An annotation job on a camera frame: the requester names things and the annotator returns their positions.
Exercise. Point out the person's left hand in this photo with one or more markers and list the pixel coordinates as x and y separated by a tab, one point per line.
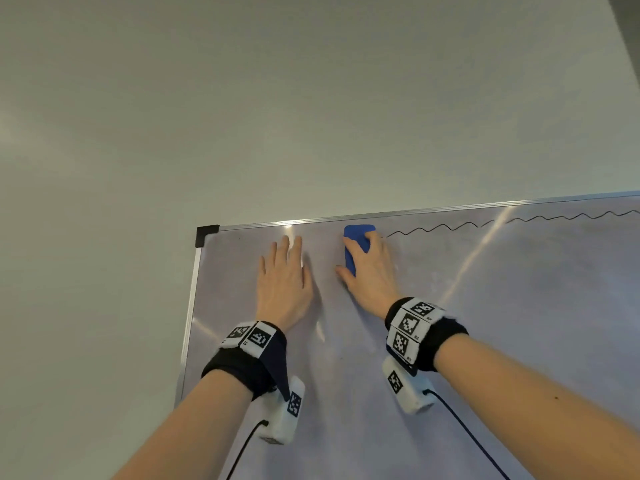
282	289

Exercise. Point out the person's right hand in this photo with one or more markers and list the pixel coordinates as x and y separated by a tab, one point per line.
372	284

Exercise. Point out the blue whiteboard eraser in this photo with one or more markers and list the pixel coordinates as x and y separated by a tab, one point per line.
356	239

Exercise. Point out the white whiteboard with wavy lines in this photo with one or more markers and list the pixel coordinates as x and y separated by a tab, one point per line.
450	344

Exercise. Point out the person's right forearm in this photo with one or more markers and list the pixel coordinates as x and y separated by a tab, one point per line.
540	409

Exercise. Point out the person's left forearm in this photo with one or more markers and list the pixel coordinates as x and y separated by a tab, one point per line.
185	434

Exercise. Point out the black wristband with marker tags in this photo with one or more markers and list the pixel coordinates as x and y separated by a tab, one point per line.
247	357
422	332

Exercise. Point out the white wrist camera unit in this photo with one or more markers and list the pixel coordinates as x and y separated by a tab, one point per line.
407	387
282	414

